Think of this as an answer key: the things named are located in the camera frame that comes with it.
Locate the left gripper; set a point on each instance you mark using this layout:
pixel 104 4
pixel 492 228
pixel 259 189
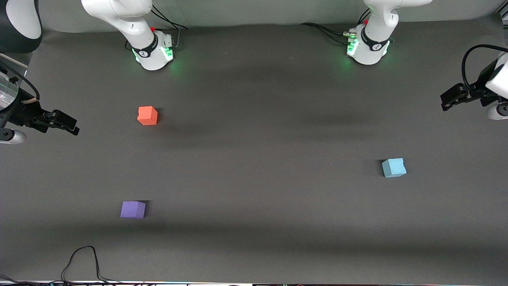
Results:
pixel 477 92

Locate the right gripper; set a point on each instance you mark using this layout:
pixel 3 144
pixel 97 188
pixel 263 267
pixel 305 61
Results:
pixel 22 112

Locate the light blue foam block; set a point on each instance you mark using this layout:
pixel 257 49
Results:
pixel 394 168

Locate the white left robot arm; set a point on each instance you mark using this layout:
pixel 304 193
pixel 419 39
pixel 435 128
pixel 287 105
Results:
pixel 377 24

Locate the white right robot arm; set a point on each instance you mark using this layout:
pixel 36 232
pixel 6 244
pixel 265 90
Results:
pixel 131 20

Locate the orange foam block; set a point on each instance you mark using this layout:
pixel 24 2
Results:
pixel 147 116

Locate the purple foam block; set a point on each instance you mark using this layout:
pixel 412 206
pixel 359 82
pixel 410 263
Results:
pixel 133 209

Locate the dark grey table mat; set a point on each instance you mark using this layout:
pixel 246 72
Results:
pixel 278 198

